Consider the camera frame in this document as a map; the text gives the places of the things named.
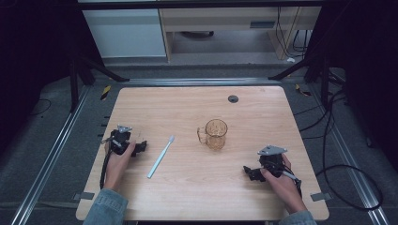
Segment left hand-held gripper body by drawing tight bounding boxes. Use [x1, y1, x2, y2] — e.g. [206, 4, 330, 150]
[100, 125, 138, 157]

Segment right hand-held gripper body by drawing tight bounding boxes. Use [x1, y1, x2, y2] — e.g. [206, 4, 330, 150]
[256, 144, 298, 181]

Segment light blue toothbrush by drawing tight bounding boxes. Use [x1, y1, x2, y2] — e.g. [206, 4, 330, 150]
[146, 135, 176, 180]

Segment amber glass mug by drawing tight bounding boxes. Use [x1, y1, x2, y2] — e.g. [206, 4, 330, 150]
[196, 118, 229, 151]

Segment person's left hand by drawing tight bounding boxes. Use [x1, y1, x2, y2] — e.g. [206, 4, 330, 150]
[103, 141, 137, 192]

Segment person's right hand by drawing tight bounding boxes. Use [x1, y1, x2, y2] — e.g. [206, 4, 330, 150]
[260, 154, 307, 215]

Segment yellow black floor tape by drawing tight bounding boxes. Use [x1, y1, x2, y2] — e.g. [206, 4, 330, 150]
[295, 83, 313, 98]
[99, 84, 112, 101]

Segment black metal stand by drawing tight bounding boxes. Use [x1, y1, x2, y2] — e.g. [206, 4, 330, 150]
[268, 55, 331, 107]
[69, 52, 130, 113]

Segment white cabinet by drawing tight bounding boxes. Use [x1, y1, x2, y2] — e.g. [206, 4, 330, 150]
[82, 8, 167, 59]

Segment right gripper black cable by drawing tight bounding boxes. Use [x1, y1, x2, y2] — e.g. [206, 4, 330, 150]
[283, 165, 303, 199]

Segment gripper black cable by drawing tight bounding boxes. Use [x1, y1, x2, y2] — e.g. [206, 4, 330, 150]
[99, 149, 113, 190]
[283, 165, 303, 199]

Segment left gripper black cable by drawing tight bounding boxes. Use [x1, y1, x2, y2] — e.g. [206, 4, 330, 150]
[99, 149, 113, 190]

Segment grey table bracket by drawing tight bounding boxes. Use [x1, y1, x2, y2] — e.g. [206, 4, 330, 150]
[310, 192, 332, 203]
[72, 191, 96, 202]

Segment aluminium floor rail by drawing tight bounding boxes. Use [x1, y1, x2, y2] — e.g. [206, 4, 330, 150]
[308, 83, 390, 225]
[120, 77, 281, 88]
[8, 85, 92, 225]

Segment thin black floor cable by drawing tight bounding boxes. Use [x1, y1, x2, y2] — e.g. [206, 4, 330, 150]
[31, 98, 53, 116]

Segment black floor cable loop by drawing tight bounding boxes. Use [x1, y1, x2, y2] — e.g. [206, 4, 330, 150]
[314, 90, 384, 212]

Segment hanging black cables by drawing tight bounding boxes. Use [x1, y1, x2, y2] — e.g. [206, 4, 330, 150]
[275, 7, 311, 59]

